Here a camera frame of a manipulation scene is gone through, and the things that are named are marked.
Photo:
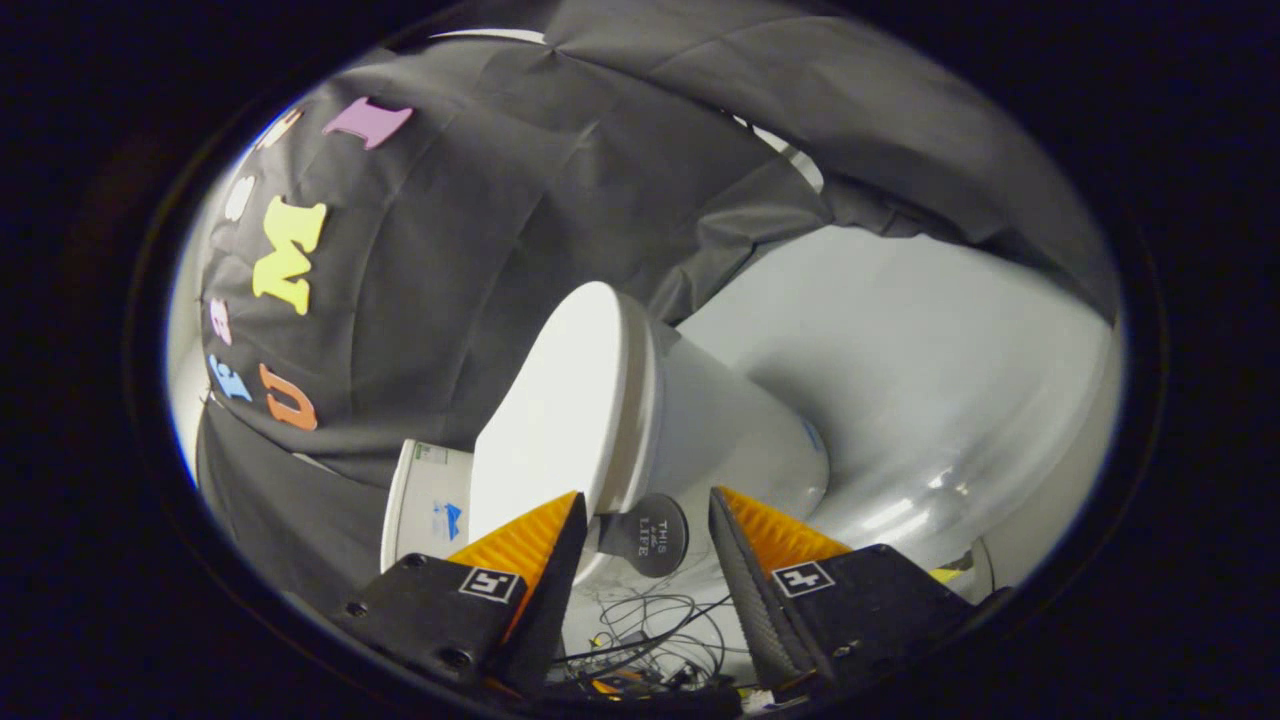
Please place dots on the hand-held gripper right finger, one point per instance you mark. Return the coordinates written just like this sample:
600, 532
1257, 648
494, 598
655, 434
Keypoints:
765, 620

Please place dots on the black backdrop cloth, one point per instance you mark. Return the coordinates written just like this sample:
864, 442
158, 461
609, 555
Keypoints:
480, 200

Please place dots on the round black lid pull tab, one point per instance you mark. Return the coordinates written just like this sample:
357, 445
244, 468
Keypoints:
650, 535

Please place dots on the white toilet lid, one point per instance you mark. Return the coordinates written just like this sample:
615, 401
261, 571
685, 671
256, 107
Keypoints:
560, 400

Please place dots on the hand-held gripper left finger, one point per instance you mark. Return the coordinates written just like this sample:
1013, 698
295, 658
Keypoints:
550, 610

